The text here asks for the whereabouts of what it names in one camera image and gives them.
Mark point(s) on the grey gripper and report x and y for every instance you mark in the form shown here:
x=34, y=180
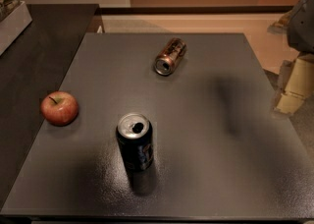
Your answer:
x=302, y=27

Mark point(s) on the orange soda can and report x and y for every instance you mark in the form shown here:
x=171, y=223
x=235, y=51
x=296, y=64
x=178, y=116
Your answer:
x=169, y=58

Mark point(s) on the dark blue soda can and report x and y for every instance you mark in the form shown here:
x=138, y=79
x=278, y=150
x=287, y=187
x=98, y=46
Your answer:
x=135, y=138

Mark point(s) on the red apple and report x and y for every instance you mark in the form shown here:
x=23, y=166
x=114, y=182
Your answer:
x=59, y=108

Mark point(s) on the dark side counter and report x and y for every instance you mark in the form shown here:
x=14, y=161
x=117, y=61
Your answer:
x=34, y=65

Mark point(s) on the white box on counter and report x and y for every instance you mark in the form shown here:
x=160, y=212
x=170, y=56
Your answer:
x=13, y=25

